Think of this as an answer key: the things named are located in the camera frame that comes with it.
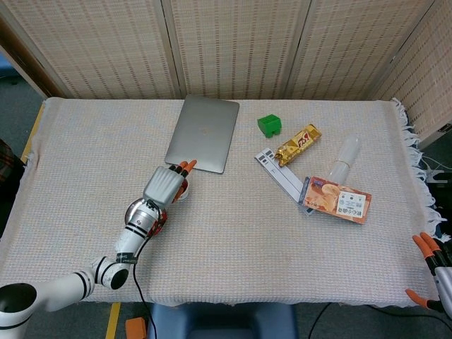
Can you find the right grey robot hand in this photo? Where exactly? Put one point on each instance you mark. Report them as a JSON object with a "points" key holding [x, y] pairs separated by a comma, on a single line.
{"points": [[444, 272]]}

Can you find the red candy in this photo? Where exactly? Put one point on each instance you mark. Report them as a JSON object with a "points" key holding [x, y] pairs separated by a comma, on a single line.
{"points": [[157, 228]]}

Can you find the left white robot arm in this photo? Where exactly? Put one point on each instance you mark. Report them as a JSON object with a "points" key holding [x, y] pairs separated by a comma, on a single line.
{"points": [[132, 234]]}

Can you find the beige woven tablecloth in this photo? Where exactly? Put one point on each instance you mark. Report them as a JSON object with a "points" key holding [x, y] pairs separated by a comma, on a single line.
{"points": [[247, 247]]}

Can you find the grey closed laptop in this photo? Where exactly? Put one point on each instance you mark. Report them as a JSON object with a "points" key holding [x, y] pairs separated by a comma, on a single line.
{"points": [[203, 134]]}

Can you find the white plastic clamp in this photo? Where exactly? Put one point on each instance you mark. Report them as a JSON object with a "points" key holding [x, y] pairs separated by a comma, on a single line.
{"points": [[432, 174]]}

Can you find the orange potato chips box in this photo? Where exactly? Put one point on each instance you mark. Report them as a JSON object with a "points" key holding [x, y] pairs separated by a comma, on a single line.
{"points": [[335, 201]]}

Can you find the gold snack packet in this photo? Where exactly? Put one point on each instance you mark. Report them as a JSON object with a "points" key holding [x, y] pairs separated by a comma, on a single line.
{"points": [[298, 144]]}

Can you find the blue chair seat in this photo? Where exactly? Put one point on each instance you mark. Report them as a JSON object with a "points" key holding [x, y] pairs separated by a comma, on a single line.
{"points": [[219, 321]]}

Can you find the metal dish of red candies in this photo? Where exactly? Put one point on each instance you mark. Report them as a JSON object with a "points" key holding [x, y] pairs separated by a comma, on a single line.
{"points": [[132, 208]]}

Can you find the green toy block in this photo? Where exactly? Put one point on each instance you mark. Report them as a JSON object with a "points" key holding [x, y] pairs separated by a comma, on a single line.
{"points": [[268, 123]]}

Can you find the orange block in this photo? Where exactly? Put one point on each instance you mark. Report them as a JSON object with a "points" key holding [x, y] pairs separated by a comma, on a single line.
{"points": [[136, 328]]}

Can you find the woven folding screen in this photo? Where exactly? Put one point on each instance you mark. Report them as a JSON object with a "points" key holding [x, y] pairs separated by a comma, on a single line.
{"points": [[247, 46]]}

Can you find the white paper cup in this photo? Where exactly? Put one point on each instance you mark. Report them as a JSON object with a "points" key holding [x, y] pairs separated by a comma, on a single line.
{"points": [[185, 197]]}

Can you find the white flat paper box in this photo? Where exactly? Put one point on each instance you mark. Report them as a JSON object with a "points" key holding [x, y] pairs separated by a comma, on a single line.
{"points": [[279, 173]]}

